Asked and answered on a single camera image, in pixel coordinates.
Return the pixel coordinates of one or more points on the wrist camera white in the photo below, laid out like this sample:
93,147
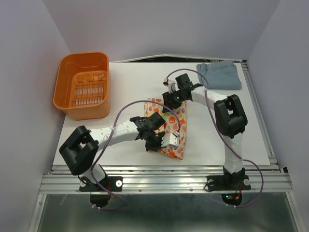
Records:
170,84
170,140

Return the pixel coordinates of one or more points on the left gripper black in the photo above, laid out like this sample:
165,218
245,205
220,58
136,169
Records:
156,147

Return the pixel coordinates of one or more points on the orange plastic basket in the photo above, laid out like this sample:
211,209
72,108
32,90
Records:
82,89

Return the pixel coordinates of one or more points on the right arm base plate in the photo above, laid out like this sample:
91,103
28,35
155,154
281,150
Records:
231,184

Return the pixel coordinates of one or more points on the folded light blue skirt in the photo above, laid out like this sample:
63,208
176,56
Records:
219,75

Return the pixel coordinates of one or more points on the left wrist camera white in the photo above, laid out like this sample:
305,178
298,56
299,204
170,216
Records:
170,140

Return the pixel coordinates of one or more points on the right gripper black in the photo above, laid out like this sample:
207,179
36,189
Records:
166,97

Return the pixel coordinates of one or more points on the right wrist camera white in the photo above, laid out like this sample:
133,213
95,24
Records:
170,84

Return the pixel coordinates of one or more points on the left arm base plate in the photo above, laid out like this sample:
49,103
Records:
101,194

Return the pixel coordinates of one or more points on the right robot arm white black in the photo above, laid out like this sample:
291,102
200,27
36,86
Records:
230,120

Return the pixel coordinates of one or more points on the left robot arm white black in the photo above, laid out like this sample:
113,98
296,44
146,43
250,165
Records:
80,148

